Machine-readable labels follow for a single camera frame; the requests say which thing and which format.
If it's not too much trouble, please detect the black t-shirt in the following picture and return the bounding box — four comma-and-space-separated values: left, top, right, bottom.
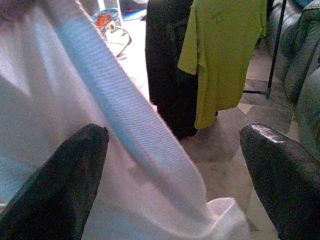
144, 0, 201, 141

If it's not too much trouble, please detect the colourful baby bouncer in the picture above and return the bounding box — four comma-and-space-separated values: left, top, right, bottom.
91, 7, 133, 58

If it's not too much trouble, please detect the lime green t-shirt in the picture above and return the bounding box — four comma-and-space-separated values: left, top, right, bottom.
177, 0, 268, 130

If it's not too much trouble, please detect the metal clothes drying rack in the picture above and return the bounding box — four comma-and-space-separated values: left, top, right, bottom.
243, 0, 287, 100

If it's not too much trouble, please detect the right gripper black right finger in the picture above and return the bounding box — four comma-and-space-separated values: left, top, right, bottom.
239, 123, 320, 240

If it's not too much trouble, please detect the dark green leather sofa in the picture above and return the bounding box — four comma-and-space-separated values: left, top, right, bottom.
264, 0, 320, 161

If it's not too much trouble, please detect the white garment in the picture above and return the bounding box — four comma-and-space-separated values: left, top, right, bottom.
0, 0, 251, 240

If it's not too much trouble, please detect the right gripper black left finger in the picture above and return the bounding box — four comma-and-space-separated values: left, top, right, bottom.
0, 123, 110, 240

